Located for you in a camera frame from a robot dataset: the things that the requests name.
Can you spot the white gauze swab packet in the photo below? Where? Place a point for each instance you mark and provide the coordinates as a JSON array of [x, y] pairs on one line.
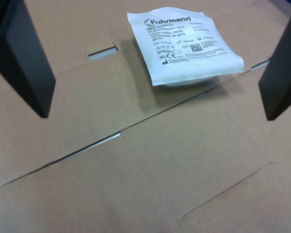
[[179, 43]]

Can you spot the brown cardboard sheet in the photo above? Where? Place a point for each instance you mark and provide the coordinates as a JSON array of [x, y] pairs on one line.
[[145, 182]]

